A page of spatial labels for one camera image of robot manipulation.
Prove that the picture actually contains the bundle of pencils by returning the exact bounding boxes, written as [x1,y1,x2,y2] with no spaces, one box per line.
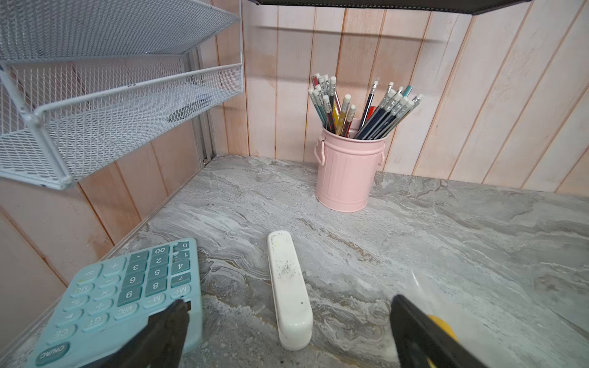
[308,74,423,140]

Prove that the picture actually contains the white wire mesh shelf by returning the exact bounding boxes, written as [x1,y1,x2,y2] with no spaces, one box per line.
[1,1,244,190]

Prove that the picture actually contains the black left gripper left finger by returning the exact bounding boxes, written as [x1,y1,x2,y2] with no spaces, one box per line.
[87,299,191,368]

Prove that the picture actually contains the white stapler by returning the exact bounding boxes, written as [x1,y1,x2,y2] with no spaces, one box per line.
[267,230,314,351]

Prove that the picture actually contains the pink metal pencil cup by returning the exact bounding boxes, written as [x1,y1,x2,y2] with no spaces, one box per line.
[314,130,386,213]

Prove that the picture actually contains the black mesh wall basket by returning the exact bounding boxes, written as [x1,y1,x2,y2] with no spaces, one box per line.
[253,0,529,15]

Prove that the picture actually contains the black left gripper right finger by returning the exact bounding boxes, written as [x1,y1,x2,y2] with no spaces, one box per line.
[390,294,485,368]

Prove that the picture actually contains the teal desk calculator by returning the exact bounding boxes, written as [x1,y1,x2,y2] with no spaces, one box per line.
[26,238,203,367]

